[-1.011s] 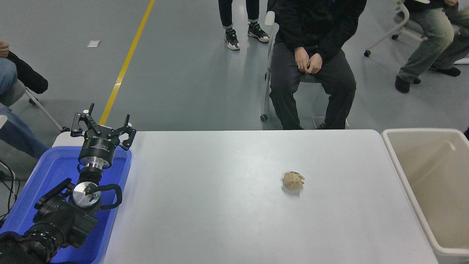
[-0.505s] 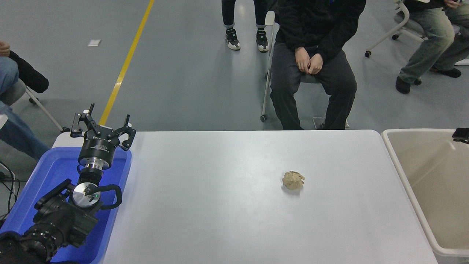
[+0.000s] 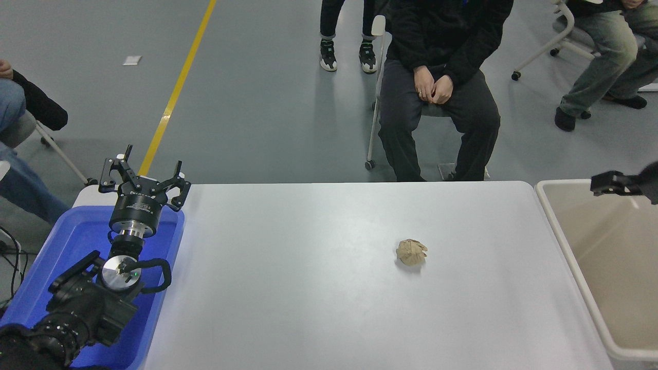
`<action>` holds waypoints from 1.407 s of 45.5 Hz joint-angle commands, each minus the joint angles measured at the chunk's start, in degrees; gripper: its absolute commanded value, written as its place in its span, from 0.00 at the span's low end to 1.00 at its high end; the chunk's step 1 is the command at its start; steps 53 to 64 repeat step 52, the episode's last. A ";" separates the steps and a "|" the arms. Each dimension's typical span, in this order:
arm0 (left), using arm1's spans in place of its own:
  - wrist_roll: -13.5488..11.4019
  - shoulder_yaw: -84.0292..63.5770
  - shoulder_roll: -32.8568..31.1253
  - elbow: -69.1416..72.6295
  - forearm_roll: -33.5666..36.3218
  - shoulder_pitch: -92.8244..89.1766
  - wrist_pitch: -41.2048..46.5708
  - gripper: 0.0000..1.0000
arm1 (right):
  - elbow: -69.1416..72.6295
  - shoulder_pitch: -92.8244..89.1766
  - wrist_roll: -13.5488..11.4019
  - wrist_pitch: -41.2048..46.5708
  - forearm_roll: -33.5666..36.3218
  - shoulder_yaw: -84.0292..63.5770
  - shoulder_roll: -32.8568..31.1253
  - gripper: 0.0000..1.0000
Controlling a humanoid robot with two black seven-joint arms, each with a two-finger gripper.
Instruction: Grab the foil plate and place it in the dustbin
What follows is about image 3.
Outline person's right hand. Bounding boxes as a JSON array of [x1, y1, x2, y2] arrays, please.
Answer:
[[414, 67, 438, 103]]

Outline person's left hand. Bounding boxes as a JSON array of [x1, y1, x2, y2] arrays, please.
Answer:
[[432, 75, 454, 105]]

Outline large pale bin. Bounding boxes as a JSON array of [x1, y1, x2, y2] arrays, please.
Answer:
[[535, 179, 658, 370]]

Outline white frame chair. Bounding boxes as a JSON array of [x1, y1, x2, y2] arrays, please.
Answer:
[[364, 14, 490, 181], [511, 0, 658, 120]]

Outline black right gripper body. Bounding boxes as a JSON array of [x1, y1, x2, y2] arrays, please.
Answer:
[[641, 161, 658, 206]]

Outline crumpled tan paper ball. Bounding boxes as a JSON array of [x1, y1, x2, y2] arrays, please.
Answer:
[[396, 239, 428, 267]]

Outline black cables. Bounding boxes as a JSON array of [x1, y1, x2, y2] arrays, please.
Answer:
[[0, 226, 27, 309]]

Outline blue plastic tray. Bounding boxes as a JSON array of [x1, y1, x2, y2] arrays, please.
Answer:
[[0, 206, 186, 370]]

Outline grey seat chair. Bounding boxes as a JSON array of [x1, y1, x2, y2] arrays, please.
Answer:
[[0, 110, 98, 187]]

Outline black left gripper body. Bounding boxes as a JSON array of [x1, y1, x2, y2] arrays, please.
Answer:
[[109, 176, 169, 230]]

